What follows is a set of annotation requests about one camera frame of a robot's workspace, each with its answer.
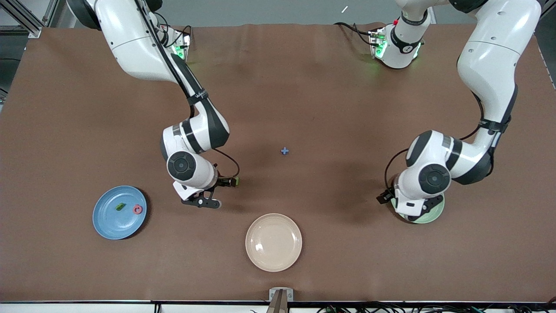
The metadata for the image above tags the tan camera pole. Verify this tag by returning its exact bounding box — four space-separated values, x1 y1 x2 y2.
266 290 288 313

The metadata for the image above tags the green plate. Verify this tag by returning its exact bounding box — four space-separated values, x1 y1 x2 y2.
390 193 445 225

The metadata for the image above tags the white table edge rail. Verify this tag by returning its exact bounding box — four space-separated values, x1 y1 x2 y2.
0 301 556 313

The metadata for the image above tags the beige plate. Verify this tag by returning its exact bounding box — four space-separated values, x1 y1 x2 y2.
245 213 303 273

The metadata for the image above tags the gray metal camera bracket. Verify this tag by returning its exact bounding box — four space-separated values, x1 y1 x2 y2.
269 288 294 303

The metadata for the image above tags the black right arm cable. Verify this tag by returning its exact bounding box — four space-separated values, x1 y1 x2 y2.
135 0 241 179

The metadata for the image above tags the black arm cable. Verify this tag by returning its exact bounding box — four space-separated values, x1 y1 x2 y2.
135 0 241 179
384 91 520 194

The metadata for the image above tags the brown table cover cloth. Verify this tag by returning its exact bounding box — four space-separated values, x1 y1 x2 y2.
0 22 556 303

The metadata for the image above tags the aluminium frame post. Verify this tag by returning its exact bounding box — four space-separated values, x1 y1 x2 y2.
0 0 59 39

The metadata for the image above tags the blue plate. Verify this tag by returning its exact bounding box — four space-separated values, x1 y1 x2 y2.
92 186 148 240

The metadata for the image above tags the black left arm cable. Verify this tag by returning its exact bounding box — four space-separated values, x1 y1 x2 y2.
384 91 520 194

